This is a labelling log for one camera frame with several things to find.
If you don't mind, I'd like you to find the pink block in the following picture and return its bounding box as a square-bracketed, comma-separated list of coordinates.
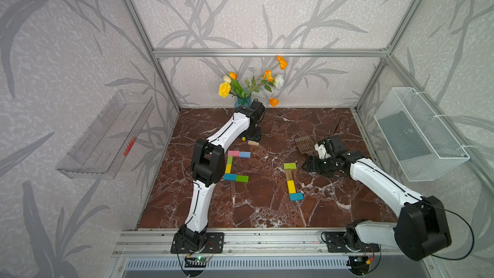
[228, 151, 240, 157]

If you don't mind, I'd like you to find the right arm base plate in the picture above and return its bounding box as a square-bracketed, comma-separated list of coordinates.
[320, 231, 381, 254]

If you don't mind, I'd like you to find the white wire mesh basket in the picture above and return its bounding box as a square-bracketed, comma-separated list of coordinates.
[374, 88, 470, 181]

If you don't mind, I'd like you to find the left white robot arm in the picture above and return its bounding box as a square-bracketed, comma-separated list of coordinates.
[184, 107, 264, 234]

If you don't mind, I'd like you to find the brown slotted wooden tray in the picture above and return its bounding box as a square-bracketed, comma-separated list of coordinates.
[295, 136, 319, 157]

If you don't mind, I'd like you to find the teal block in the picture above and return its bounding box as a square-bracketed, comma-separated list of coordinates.
[223, 174, 237, 181]
[289, 193, 304, 202]

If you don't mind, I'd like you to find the left circuit board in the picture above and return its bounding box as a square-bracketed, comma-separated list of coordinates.
[184, 254, 213, 268]

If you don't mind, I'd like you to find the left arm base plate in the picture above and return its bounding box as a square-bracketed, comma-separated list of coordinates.
[171, 232, 225, 254]

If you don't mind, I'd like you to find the small yellow-green block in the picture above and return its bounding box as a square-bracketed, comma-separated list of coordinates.
[225, 164, 232, 174]

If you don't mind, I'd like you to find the blue glass vase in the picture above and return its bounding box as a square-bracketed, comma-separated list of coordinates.
[234, 97, 252, 109]

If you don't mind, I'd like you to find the light blue block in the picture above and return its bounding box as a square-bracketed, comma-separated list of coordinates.
[239, 151, 251, 158]

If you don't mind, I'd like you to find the artificial flower bouquet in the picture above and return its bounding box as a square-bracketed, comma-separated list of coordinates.
[218, 56, 288, 98]

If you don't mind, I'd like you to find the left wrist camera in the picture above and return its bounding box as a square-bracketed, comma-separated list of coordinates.
[250, 99, 265, 124]

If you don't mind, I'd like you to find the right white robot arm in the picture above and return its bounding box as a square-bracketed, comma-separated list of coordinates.
[302, 151, 452, 261]

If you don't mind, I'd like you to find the clear plastic wall shelf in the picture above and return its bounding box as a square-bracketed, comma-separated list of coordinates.
[56, 90, 155, 180]

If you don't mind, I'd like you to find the yellow block front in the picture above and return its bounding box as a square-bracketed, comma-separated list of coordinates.
[287, 180, 296, 194]

